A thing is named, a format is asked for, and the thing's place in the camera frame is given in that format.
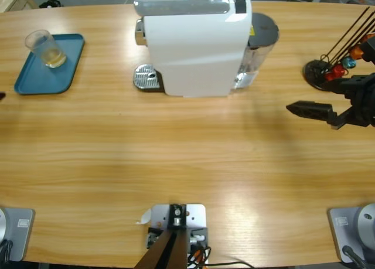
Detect white tape piece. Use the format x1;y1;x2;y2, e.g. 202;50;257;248
134;207;153;225

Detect clear water tank grey lid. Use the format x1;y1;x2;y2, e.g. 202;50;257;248
234;12;281;91

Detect orange and black cable bundle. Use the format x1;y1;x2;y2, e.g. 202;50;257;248
187;245;212;267

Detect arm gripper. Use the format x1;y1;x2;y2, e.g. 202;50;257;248
285;73;375;131

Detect small black object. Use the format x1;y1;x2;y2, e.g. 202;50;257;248
39;0;64;9

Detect chrome drip tray black base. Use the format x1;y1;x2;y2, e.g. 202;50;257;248
133;63;165;93

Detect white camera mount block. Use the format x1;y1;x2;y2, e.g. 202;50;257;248
146;203;209;266

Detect blue plastic tray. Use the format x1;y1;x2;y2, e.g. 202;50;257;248
13;33;86;96

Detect thin black cable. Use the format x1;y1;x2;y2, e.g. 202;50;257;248
204;261;255;269

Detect clear drinking glass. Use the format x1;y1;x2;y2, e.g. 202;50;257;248
24;29;67;69

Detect white capsule coffee machine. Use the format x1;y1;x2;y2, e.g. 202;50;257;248
133;0;253;99

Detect black capsule stand thin rods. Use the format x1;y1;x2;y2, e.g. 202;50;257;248
303;5;375;92

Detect dark camera post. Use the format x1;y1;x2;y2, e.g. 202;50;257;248
134;203;188;269

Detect teal coffee capsule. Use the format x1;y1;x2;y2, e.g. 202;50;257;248
342;56;357;70

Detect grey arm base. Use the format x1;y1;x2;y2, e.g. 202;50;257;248
0;206;36;263
327;203;375;264

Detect black base cable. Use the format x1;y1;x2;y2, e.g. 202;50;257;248
342;244;369;269
0;239;14;264

